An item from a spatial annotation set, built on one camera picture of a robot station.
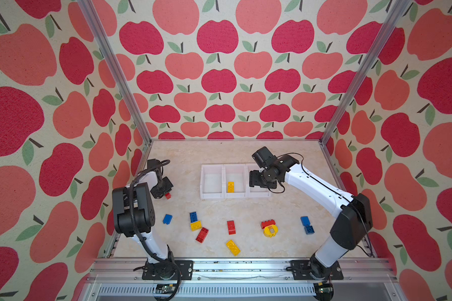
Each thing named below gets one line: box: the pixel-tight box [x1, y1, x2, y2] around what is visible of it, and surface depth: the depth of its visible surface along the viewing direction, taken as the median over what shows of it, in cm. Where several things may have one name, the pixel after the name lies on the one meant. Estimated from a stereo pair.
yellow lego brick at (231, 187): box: [227, 181, 235, 194], surface depth 100 cm
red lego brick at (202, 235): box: [195, 227, 210, 244], surface depth 84 cm
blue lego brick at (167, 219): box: [162, 213, 173, 226], surface depth 90 cm
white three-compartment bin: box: [200, 163, 272, 200], surface depth 100 cm
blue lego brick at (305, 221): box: [300, 216, 311, 227], surface depth 89 cm
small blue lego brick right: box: [303, 225, 316, 235], surface depth 85 cm
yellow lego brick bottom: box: [226, 239, 242, 257], surface depth 82 cm
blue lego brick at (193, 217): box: [189, 211, 198, 223], surface depth 90 cm
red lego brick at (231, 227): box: [226, 220, 237, 236], surface depth 86 cm
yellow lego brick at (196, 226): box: [190, 220, 203, 232], surface depth 88 cm
